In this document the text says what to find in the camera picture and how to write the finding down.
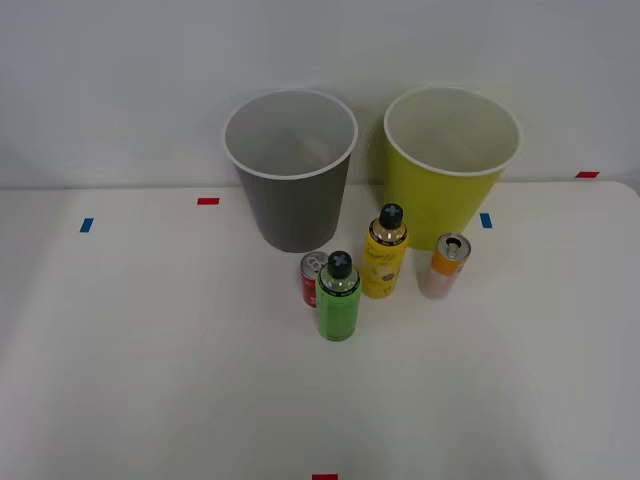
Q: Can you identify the orange and white drink can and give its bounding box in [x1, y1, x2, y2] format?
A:
[418, 231, 473, 300]

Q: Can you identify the grey plastic waste bin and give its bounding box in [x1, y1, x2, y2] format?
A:
[222, 88, 360, 254]

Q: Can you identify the red drink can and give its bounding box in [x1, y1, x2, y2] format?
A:
[299, 251, 330, 309]

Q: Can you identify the yellow label plastic bottle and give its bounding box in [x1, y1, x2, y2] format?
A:
[363, 202, 410, 300]

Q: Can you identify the green label plastic bottle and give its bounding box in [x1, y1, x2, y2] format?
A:
[315, 250, 362, 343]

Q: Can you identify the yellow-green plastic waste bin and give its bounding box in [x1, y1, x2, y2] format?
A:
[382, 85, 524, 252]

